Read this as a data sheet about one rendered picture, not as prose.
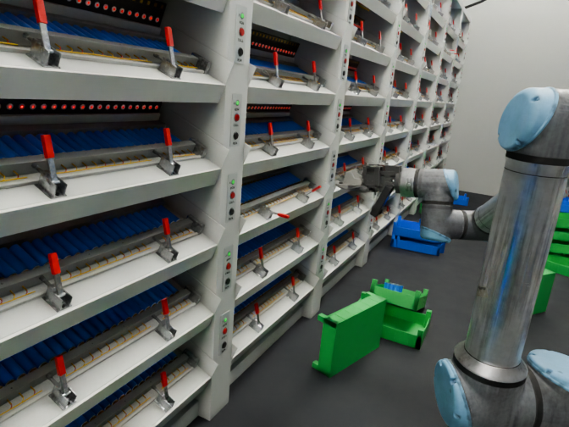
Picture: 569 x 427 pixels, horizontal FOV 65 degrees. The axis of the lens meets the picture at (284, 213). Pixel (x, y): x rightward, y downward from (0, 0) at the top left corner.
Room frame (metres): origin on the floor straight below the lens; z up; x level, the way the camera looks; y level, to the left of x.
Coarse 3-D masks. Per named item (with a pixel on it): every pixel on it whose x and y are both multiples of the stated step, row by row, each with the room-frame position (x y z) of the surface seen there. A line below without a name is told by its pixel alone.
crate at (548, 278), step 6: (546, 270) 1.96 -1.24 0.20; (546, 276) 1.91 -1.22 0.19; (552, 276) 1.93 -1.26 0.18; (546, 282) 1.92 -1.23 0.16; (552, 282) 1.94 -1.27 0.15; (540, 288) 1.90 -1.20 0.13; (546, 288) 1.92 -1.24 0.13; (540, 294) 1.91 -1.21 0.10; (546, 294) 1.93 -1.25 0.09; (540, 300) 1.91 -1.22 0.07; (546, 300) 1.94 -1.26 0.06; (534, 306) 1.90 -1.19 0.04; (540, 306) 1.92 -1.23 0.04; (546, 306) 1.94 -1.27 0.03; (534, 312) 1.90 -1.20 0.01; (540, 312) 1.93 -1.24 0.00
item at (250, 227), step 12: (288, 168) 1.74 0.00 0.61; (300, 168) 1.72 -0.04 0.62; (312, 180) 1.69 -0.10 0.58; (312, 192) 1.65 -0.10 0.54; (324, 192) 1.67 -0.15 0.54; (276, 204) 1.41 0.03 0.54; (288, 204) 1.45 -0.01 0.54; (300, 204) 1.50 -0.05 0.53; (312, 204) 1.59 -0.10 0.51; (240, 216) 1.12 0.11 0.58; (252, 216) 1.26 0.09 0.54; (276, 216) 1.33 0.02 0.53; (240, 228) 1.12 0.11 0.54; (252, 228) 1.19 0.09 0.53; (264, 228) 1.27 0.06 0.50; (240, 240) 1.16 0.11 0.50
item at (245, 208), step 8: (296, 184) 1.59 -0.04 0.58; (304, 184) 1.63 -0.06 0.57; (280, 192) 1.46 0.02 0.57; (288, 192) 1.50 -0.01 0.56; (256, 200) 1.32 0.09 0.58; (264, 200) 1.34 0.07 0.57; (272, 200) 1.40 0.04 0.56; (240, 208) 1.22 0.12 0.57; (248, 208) 1.25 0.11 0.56; (256, 208) 1.31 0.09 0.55; (248, 216) 1.23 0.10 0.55
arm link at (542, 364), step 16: (544, 352) 0.93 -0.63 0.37; (528, 368) 0.88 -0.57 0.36; (544, 368) 0.85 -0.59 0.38; (560, 368) 0.86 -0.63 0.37; (544, 384) 0.84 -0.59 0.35; (560, 384) 0.82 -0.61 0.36; (544, 400) 0.81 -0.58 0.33; (560, 400) 0.82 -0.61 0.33; (544, 416) 0.80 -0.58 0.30; (560, 416) 0.80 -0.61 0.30
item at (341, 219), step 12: (348, 192) 2.36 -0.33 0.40; (360, 192) 2.33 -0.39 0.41; (336, 204) 2.09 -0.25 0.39; (348, 204) 2.16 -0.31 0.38; (360, 204) 2.28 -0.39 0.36; (372, 204) 2.30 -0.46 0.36; (336, 216) 1.98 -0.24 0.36; (348, 216) 2.07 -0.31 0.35; (360, 216) 2.16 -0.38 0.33; (336, 228) 1.88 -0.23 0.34
